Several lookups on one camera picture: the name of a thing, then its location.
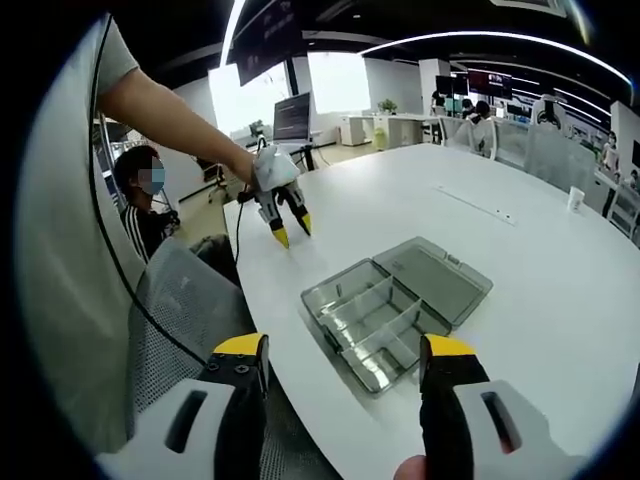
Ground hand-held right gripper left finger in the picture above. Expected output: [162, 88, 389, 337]
[97, 332, 271, 480]

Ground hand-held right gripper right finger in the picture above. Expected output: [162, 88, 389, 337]
[418, 333, 591, 480]

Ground grey transparent guide fixture box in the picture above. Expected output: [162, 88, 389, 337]
[299, 235, 495, 396]

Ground person's right hand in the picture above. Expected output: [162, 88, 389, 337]
[392, 453, 430, 480]

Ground dark computer monitor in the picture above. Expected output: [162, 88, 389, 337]
[272, 92, 314, 146]

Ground hanging dark display screen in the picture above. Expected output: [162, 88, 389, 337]
[227, 0, 305, 87]

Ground grey mesh office chair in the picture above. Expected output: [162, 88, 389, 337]
[124, 237, 331, 480]

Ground metal storage shelf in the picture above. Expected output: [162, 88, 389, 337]
[92, 112, 131, 211]

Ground person's grey shirt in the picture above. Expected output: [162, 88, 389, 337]
[14, 14, 149, 454]

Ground grey partition panel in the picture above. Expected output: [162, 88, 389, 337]
[522, 122, 597, 194]

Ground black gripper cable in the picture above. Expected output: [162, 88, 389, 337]
[232, 139, 269, 281]

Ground table cable slot cover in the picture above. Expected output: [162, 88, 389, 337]
[432, 183, 517, 227]

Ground wall display screen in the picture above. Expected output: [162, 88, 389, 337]
[467, 69, 514, 99]

